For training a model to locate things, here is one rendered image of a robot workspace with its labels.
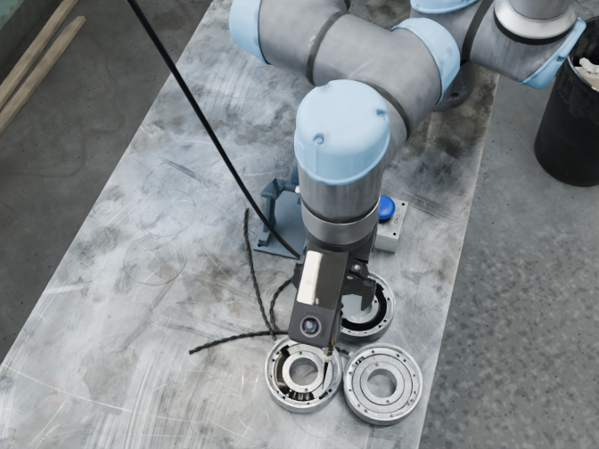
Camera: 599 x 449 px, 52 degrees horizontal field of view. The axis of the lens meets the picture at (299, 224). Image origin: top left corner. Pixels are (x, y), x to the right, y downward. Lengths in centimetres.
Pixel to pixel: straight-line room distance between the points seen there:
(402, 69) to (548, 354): 139
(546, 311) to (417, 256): 97
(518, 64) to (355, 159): 57
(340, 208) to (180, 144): 62
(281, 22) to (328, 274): 25
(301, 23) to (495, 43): 47
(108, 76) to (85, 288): 154
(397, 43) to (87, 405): 64
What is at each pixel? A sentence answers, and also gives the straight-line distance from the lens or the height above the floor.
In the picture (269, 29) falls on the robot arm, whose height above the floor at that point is 125.
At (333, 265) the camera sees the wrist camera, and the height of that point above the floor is 110.
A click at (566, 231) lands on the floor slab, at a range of 205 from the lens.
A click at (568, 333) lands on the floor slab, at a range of 189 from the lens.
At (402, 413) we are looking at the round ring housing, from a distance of 84.
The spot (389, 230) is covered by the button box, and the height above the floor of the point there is 84.
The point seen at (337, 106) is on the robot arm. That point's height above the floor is 129.
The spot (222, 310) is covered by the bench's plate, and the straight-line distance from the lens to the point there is 94.
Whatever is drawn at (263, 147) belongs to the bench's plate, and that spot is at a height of 80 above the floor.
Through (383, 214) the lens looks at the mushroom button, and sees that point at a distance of 92.
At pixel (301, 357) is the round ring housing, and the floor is 83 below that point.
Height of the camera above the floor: 165
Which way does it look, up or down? 59 degrees down
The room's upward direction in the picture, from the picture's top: 5 degrees counter-clockwise
